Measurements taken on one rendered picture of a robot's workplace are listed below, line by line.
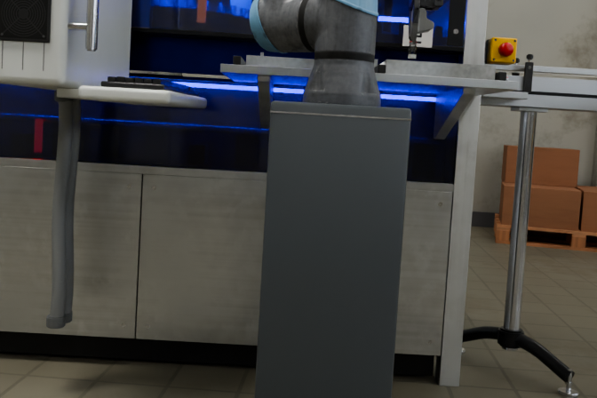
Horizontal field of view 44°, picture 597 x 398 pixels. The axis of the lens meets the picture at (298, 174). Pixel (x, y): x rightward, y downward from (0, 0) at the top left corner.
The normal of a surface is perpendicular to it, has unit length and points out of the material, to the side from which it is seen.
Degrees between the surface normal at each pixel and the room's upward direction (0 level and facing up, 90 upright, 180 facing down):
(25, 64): 90
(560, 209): 90
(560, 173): 90
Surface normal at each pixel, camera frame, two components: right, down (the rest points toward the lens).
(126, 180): 0.00, 0.07
